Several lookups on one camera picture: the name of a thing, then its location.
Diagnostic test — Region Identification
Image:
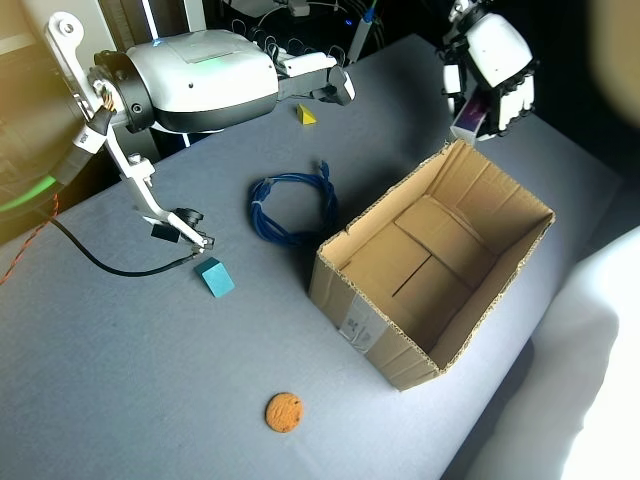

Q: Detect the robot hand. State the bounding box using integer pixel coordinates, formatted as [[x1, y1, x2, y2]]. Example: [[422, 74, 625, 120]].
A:
[[124, 27, 357, 135], [439, 12, 537, 144]]

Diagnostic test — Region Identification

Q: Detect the dark purple rectangular block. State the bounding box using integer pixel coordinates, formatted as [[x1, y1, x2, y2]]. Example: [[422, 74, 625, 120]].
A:
[[449, 94, 490, 144]]

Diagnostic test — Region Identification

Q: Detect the blue cable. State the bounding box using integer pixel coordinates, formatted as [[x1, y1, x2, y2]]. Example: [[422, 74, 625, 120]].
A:
[[248, 159, 339, 247]]

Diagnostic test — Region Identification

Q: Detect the open cardboard box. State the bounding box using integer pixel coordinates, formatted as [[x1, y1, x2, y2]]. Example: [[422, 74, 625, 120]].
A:
[[307, 138, 557, 393]]

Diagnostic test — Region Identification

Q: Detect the grey stick-shaped device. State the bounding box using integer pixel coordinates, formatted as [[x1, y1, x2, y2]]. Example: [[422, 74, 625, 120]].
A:
[[347, 7, 376, 65]]

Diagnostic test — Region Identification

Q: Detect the teal block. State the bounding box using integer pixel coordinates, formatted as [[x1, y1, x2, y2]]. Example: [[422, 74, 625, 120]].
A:
[[193, 256, 236, 300]]

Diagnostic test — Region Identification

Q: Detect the grey table cloth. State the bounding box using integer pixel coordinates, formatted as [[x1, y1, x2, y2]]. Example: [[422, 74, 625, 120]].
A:
[[0, 32, 626, 480]]

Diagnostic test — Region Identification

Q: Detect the round brown cookie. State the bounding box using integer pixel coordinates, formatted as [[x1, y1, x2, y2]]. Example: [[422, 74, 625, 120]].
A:
[[264, 391, 305, 434]]

